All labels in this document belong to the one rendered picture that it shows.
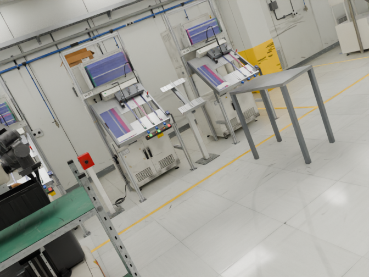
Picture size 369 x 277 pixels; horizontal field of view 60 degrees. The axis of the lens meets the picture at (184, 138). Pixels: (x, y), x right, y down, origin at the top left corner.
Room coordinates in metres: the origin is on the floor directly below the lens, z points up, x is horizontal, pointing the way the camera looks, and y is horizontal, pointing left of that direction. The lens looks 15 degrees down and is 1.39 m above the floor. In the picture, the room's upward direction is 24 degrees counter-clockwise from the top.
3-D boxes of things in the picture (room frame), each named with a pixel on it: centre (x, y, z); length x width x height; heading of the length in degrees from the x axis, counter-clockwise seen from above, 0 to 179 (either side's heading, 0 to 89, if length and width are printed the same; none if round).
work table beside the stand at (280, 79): (3.07, -0.98, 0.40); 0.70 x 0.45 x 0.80; 29
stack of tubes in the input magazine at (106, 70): (4.11, 0.52, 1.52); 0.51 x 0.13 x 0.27; 112
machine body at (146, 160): (4.20, 0.62, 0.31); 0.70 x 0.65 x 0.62; 112
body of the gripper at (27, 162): (1.45, 0.70, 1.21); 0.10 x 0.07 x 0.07; 113
